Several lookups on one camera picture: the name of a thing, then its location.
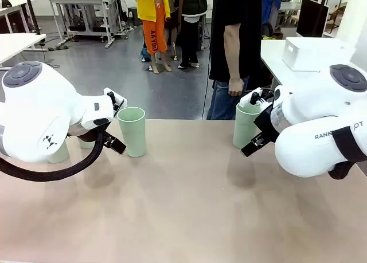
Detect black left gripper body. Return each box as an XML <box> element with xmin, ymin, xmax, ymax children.
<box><xmin>68</xmin><ymin>128</ymin><xmax>101</xmax><ymax>142</ymax></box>

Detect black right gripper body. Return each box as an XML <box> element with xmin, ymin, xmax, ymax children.
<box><xmin>253</xmin><ymin>103</ymin><xmax>280</xmax><ymax>146</ymax></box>

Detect pale green plastic cup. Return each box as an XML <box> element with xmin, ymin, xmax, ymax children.
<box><xmin>47</xmin><ymin>139</ymin><xmax>70</xmax><ymax>164</ymax></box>
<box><xmin>233</xmin><ymin>102</ymin><xmax>263</xmax><ymax>149</ymax></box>
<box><xmin>79</xmin><ymin>136</ymin><xmax>96</xmax><ymax>150</ymax></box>
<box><xmin>116</xmin><ymin>106</ymin><xmax>146</xmax><ymax>158</ymax></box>

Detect person's right forearm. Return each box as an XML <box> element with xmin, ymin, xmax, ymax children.
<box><xmin>223</xmin><ymin>44</ymin><xmax>244</xmax><ymax>80</ymax></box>

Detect white rectangular basket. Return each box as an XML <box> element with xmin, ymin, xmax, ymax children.
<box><xmin>282</xmin><ymin>37</ymin><xmax>349</xmax><ymax>72</ymax></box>

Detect person's right hand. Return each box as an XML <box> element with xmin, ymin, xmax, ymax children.
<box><xmin>228</xmin><ymin>77</ymin><xmax>245</xmax><ymax>97</ymax></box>

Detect person in black T-shirt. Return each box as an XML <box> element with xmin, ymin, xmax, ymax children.
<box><xmin>208</xmin><ymin>0</ymin><xmax>273</xmax><ymax>120</ymax></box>

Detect black computer monitor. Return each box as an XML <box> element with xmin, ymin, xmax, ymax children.
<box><xmin>296</xmin><ymin>0</ymin><xmax>330</xmax><ymax>38</ymax></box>

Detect mannequin yellow jacket orange trousers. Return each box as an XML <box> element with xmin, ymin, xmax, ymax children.
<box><xmin>128</xmin><ymin>0</ymin><xmax>173</xmax><ymax>75</ymax></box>

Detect person in dark jacket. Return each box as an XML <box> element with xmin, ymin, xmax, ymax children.
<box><xmin>173</xmin><ymin>0</ymin><xmax>209</xmax><ymax>70</ymax></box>

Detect black stand pole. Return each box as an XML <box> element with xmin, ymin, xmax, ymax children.
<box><xmin>22</xmin><ymin>0</ymin><xmax>42</xmax><ymax>36</ymax></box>

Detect white desk with dark underside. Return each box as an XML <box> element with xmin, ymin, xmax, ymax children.
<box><xmin>0</xmin><ymin>0</ymin><xmax>37</xmax><ymax>34</ymax></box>

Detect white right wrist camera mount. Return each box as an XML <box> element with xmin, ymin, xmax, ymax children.
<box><xmin>240</xmin><ymin>87</ymin><xmax>275</xmax><ymax>109</ymax></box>

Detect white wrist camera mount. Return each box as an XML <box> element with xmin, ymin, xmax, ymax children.
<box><xmin>103</xmin><ymin>87</ymin><xmax>128</xmax><ymax>117</ymax></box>
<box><xmin>240</xmin><ymin>87</ymin><xmax>275</xmax><ymax>109</ymax></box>

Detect black left arm cable sleeve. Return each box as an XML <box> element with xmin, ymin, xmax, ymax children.
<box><xmin>0</xmin><ymin>122</ymin><xmax>111</xmax><ymax>182</ymax></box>

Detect black arm cable sleeve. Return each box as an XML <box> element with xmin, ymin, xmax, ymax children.
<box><xmin>0</xmin><ymin>122</ymin><xmax>111</xmax><ymax>182</ymax></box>
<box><xmin>328</xmin><ymin>127</ymin><xmax>367</xmax><ymax>180</ymax></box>

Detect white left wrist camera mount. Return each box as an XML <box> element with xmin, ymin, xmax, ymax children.
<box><xmin>103</xmin><ymin>87</ymin><xmax>128</xmax><ymax>117</ymax></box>

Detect black right arm cable sleeve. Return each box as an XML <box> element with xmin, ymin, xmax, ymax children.
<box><xmin>328</xmin><ymin>127</ymin><xmax>367</xmax><ymax>180</ymax></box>

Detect thin black floor cable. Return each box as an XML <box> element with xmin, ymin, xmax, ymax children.
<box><xmin>40</xmin><ymin>44</ymin><xmax>61</xmax><ymax>69</ymax></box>

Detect black frame wooden shelf rack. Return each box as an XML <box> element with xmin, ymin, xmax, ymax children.
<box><xmin>326</xmin><ymin>0</ymin><xmax>349</xmax><ymax>34</ymax></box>

